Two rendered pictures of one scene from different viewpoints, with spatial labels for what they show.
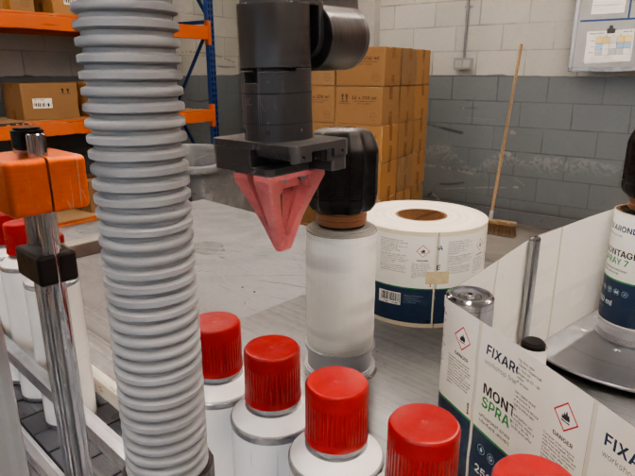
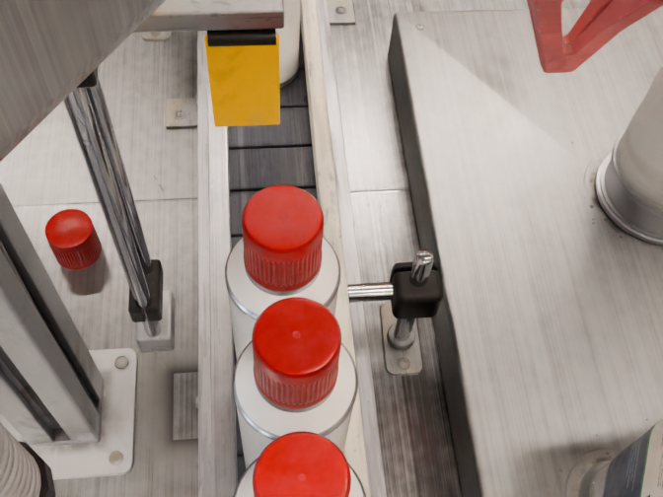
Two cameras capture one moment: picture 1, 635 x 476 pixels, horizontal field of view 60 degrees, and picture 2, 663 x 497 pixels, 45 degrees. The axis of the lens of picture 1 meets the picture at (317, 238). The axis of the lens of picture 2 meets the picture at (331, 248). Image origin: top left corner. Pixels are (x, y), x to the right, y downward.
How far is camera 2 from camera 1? 0.23 m
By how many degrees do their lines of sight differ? 50
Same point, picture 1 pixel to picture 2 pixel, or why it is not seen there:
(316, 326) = (634, 137)
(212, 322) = (277, 217)
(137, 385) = not seen: outside the picture
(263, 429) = (251, 406)
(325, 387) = (274, 480)
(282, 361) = (283, 375)
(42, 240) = not seen: hidden behind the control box
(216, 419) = (248, 322)
